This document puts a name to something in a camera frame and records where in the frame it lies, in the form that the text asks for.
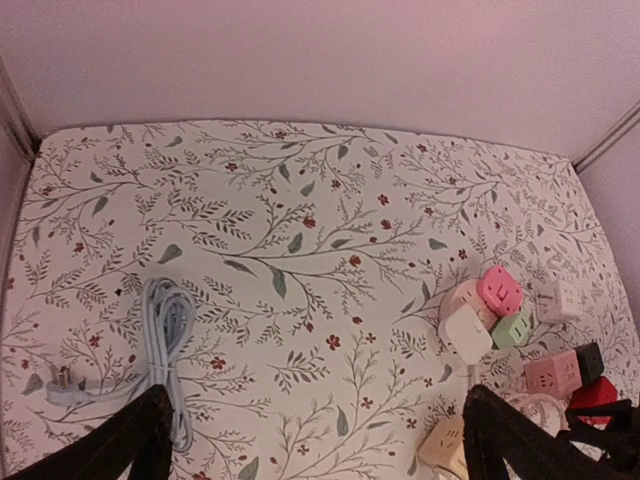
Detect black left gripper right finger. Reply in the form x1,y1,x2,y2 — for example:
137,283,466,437
463,384,639,480

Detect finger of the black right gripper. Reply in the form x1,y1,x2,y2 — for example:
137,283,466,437
556,399,633,460

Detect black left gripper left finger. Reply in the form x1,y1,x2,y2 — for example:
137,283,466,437
10,385,173,480

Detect red cube socket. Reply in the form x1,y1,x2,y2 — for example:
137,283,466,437
569,375,618,426

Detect beige cube socket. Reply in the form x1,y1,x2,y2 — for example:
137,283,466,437
417,416,469,479

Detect dark green cube socket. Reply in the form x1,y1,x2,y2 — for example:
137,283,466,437
575,341,604,377

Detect pink cube socket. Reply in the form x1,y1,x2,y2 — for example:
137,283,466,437
523,350,582,399

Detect grey-blue round plug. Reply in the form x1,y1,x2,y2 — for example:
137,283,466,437
45,366,88,408

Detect white cube socket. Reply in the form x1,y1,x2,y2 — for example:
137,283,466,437
535,279,584,324

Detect pink round socket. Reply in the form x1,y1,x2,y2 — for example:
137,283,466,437
439,278,503,335

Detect white flat adapter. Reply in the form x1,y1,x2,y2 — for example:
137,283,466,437
442,305,493,365

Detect green cube adapter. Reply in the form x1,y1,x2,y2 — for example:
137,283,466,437
491,311,532,349

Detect pink heart adapter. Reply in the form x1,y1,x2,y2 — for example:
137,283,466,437
476,265,523,317

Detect floral table mat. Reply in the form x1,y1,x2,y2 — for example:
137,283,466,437
1,120,639,479

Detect pink coiled cable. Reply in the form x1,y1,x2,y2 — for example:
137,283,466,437
467,364,569,441

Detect bundled light cables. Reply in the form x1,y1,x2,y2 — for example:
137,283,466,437
79,277,196,454

